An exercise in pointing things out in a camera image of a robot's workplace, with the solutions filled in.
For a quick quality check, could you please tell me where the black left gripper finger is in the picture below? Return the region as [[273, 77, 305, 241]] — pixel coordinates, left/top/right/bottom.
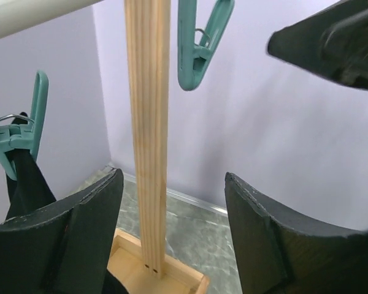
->
[[267, 1, 368, 91]]

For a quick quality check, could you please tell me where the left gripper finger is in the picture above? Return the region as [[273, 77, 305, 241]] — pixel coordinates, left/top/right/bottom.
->
[[0, 169, 124, 293], [224, 172, 368, 293]]

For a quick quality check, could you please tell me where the black underwear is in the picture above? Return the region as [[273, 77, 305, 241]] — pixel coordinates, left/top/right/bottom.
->
[[4, 111, 58, 221]]

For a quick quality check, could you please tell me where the teal clothes peg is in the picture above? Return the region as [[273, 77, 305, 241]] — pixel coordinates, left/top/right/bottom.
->
[[177, 0, 235, 91], [0, 70, 49, 180]]

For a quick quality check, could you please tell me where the white plastic hanger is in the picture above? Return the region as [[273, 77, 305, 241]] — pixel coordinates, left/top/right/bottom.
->
[[0, 0, 99, 39]]

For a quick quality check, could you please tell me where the wooden clothes rack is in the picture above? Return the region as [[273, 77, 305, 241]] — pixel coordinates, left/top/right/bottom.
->
[[108, 1, 209, 293]]

